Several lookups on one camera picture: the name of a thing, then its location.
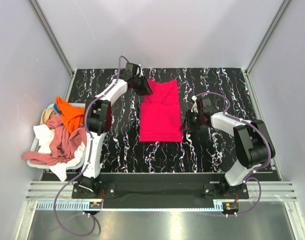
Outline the white slotted cable duct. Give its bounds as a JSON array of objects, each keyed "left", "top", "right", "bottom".
[{"left": 36, "top": 200, "right": 223, "bottom": 212}]

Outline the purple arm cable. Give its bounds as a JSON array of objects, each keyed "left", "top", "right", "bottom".
[
  {"left": 192, "top": 91, "right": 273, "bottom": 217},
  {"left": 53, "top": 55, "right": 130, "bottom": 237}
]

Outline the small control board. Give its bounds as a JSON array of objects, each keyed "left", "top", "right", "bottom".
[
  {"left": 89, "top": 200, "right": 103, "bottom": 209},
  {"left": 222, "top": 201, "right": 239, "bottom": 217}
]

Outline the aluminium frame post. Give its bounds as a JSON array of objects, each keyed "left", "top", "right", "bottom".
[
  {"left": 244, "top": 0, "right": 293, "bottom": 76},
  {"left": 28, "top": 0, "right": 75, "bottom": 76}
]

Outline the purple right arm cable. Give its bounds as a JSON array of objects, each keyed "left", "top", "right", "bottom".
[{"left": 192, "top": 91, "right": 273, "bottom": 217}]

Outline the beige garment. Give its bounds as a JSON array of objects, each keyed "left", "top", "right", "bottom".
[{"left": 39, "top": 108, "right": 57, "bottom": 125}]

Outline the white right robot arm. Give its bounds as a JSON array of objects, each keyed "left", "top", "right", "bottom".
[{"left": 180, "top": 96, "right": 276, "bottom": 198}]

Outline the bright pink t-shirt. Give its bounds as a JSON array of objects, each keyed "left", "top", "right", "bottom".
[{"left": 139, "top": 79, "right": 183, "bottom": 143}]

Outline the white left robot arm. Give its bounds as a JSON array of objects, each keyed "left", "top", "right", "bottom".
[{"left": 77, "top": 62, "right": 153, "bottom": 198}]

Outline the blue garment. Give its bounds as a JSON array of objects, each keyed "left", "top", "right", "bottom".
[{"left": 53, "top": 103, "right": 62, "bottom": 115}]

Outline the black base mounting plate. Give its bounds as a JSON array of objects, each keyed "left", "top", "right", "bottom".
[{"left": 72, "top": 181, "right": 249, "bottom": 210}]

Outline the left aluminium frame post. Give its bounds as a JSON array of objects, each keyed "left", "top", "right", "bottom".
[{"left": 28, "top": 0, "right": 75, "bottom": 76}]

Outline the aluminium front rail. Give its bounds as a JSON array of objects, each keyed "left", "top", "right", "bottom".
[{"left": 26, "top": 181, "right": 297, "bottom": 202}]

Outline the orange t-shirt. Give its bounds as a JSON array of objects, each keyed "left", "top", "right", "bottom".
[{"left": 55, "top": 96, "right": 85, "bottom": 134}]

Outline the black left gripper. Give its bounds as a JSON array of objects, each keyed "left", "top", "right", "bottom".
[{"left": 132, "top": 74, "right": 153, "bottom": 96}]

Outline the dusty pink garment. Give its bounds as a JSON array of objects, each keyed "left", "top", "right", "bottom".
[{"left": 22, "top": 114, "right": 87, "bottom": 166}]

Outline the right aluminium frame post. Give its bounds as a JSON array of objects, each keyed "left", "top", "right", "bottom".
[{"left": 244, "top": 0, "right": 293, "bottom": 76}]

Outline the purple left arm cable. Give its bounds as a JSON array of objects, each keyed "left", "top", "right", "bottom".
[{"left": 53, "top": 55, "right": 130, "bottom": 237}]

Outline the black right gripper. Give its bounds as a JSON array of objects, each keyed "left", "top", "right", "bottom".
[{"left": 179, "top": 109, "right": 203, "bottom": 133}]

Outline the left small control board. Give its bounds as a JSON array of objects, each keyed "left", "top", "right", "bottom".
[{"left": 89, "top": 200, "right": 103, "bottom": 209}]

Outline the white garment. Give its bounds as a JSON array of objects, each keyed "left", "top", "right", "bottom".
[{"left": 33, "top": 124, "right": 86, "bottom": 182}]

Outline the white plastic laundry basket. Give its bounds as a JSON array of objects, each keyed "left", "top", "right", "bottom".
[{"left": 22, "top": 104, "right": 87, "bottom": 170}]

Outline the right small control board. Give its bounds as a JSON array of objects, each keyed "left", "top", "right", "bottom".
[{"left": 222, "top": 201, "right": 239, "bottom": 217}]

